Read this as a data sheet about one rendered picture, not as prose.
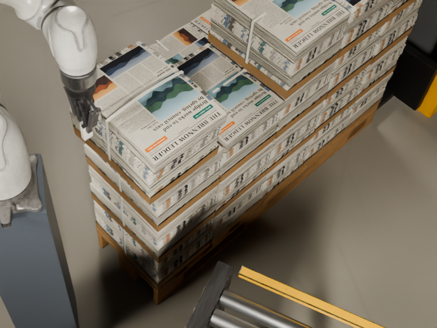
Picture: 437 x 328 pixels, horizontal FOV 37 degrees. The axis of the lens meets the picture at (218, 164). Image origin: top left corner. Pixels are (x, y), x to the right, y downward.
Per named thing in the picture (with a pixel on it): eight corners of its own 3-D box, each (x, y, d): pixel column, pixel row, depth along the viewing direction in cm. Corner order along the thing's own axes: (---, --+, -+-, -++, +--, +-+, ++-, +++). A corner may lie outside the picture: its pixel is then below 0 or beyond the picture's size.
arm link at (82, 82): (80, 43, 161) (82, 60, 166) (50, 61, 157) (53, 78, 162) (104, 64, 158) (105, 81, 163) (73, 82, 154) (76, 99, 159)
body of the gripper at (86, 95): (102, 81, 162) (104, 105, 170) (80, 62, 166) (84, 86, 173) (78, 95, 159) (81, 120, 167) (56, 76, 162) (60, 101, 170)
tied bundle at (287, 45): (206, 41, 236) (211, -9, 217) (260, 6, 249) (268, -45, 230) (284, 101, 222) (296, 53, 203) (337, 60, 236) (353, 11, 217)
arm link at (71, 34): (106, 69, 157) (84, 34, 163) (103, 21, 144) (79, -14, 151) (64, 84, 153) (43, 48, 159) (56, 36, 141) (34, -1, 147)
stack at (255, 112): (96, 244, 277) (78, 122, 210) (278, 106, 330) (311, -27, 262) (157, 307, 263) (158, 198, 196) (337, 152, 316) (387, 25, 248)
